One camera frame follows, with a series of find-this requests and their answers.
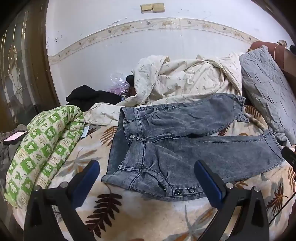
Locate black cloth piece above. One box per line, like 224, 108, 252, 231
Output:
126, 75, 137, 95

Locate grey denim pants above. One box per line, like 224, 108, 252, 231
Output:
101, 93, 285, 202

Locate leaf-printed beige blanket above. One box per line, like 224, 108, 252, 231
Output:
5, 104, 296, 241

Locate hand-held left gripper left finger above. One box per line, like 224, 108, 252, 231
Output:
23, 159, 100, 241

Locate clear purple plastic bag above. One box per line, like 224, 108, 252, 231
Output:
107, 72, 132, 98

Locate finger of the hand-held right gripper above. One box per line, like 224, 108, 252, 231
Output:
281, 146, 296, 173

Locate black clothes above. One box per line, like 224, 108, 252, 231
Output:
65, 85, 124, 112

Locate smartphone with pink screen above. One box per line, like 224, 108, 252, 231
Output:
3, 130, 28, 145

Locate brown headboard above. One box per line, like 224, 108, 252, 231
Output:
247, 41, 296, 77

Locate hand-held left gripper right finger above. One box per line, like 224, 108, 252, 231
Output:
194, 160, 271, 241

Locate brown patterned door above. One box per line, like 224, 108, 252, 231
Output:
0, 0, 59, 130

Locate cream leaf-print duvet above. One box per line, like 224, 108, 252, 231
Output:
84, 52, 243, 127

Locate green patterned quilt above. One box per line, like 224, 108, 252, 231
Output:
4, 105, 85, 207

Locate grey quilted pillow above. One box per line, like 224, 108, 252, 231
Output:
239, 45, 296, 147

